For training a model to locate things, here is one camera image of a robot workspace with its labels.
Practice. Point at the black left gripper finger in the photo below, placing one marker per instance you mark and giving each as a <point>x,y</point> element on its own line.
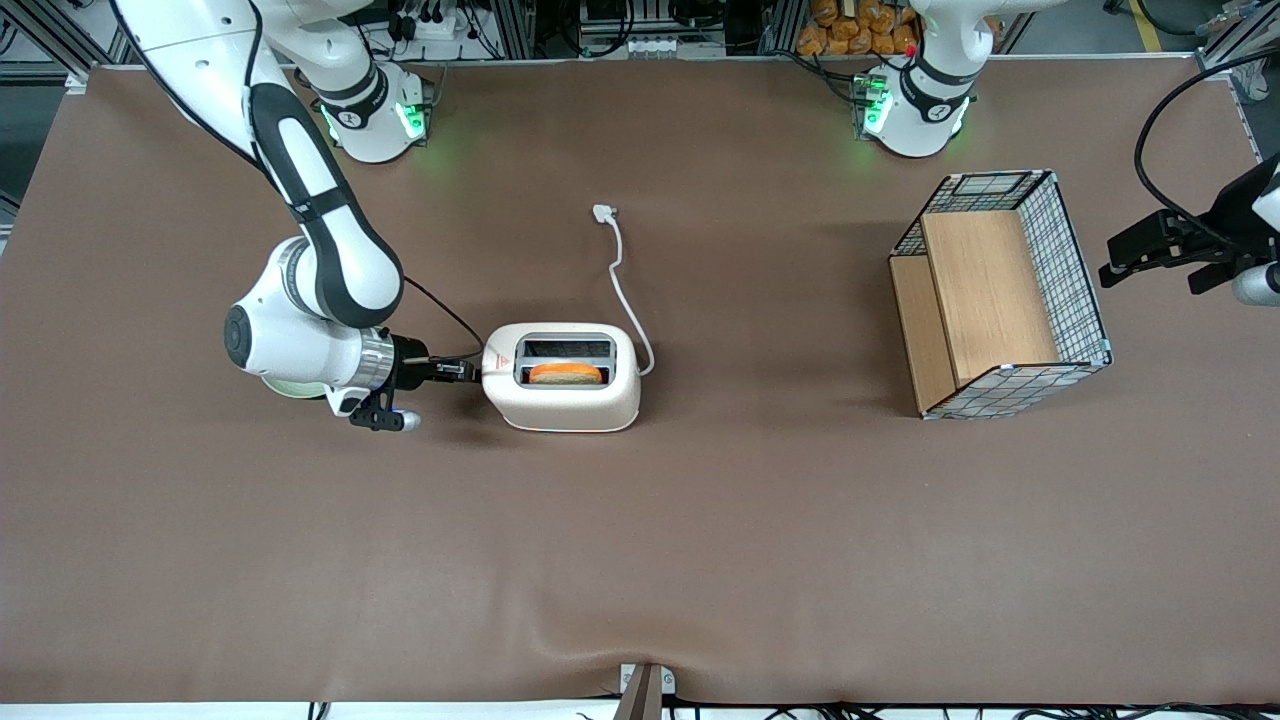
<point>1212,280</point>
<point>1155,245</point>

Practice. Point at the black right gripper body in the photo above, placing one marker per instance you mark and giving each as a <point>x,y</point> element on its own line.
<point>409,363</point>

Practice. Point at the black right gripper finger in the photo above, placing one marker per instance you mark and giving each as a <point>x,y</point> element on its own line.
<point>460,375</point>
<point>452,364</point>

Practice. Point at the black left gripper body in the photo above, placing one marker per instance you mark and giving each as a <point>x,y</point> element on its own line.
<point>1232,215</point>

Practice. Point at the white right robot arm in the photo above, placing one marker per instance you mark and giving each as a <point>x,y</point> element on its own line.
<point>340,260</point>

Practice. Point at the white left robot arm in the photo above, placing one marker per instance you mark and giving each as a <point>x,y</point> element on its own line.
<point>920,110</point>

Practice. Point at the white two-slot toaster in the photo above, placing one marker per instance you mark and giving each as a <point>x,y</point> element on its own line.
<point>560,410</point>

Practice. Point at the toast slice with orange crust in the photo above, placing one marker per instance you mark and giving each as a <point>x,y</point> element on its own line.
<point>566,375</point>

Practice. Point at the pale green round plate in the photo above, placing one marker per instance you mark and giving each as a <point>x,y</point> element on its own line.
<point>292,390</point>

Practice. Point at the wooden shelf board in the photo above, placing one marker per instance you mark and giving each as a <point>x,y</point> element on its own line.
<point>985,290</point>

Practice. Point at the white power strip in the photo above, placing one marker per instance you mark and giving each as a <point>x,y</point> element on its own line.
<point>432,22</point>

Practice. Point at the pile of orange bread rolls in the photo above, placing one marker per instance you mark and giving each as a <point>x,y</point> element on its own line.
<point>850,28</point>

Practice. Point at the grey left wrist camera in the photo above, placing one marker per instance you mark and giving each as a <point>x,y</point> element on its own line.
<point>1258,285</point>

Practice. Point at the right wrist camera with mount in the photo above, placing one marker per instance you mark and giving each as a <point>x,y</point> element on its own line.
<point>380,413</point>

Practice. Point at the aluminium frame profile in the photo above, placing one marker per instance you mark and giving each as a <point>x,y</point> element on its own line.
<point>60,40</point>
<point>1235,40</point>
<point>782,25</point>
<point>515,25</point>

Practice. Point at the metal table edge bracket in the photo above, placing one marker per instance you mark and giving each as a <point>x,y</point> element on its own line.
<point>645,690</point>

